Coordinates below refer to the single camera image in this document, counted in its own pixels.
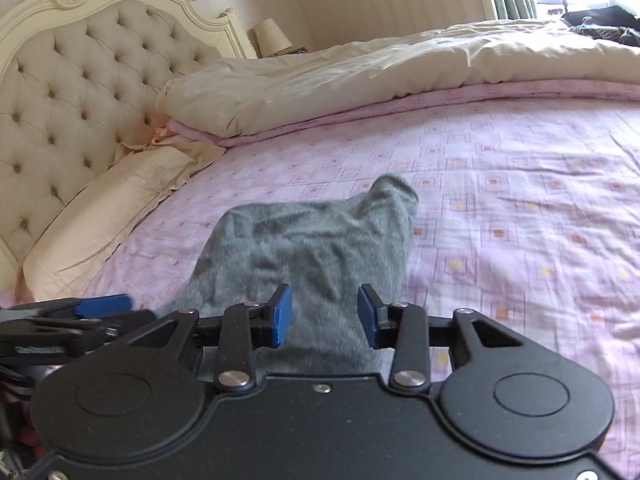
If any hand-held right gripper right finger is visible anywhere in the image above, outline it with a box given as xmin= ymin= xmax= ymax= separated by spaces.
xmin=357 ymin=283 xmax=538 ymax=392

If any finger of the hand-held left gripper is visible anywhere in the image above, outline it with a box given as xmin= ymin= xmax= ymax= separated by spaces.
xmin=0 ymin=309 xmax=157 ymax=361
xmin=0 ymin=294 xmax=134 ymax=322

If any grey argyle sweater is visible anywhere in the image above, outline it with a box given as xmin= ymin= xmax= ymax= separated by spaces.
xmin=155 ymin=174 xmax=421 ymax=376

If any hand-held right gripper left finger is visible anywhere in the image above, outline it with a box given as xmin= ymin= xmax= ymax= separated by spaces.
xmin=102 ymin=283 xmax=294 ymax=392

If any beige pillow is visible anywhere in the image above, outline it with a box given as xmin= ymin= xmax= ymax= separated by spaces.
xmin=20 ymin=147 xmax=227 ymax=302

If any cream tufted headboard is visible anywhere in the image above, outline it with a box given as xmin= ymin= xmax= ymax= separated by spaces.
xmin=0 ymin=0 xmax=259 ymax=292

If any beige table lamp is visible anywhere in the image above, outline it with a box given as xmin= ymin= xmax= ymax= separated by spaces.
xmin=248 ymin=18 xmax=294 ymax=57

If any beige duvet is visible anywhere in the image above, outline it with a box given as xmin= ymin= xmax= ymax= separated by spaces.
xmin=155 ymin=19 xmax=640 ymax=149

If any pink patterned bed sheet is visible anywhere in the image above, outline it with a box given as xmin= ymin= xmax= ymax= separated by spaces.
xmin=80 ymin=82 xmax=640 ymax=480

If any pile of dark clothes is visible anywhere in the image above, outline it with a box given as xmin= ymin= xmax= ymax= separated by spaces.
xmin=560 ymin=5 xmax=640 ymax=46

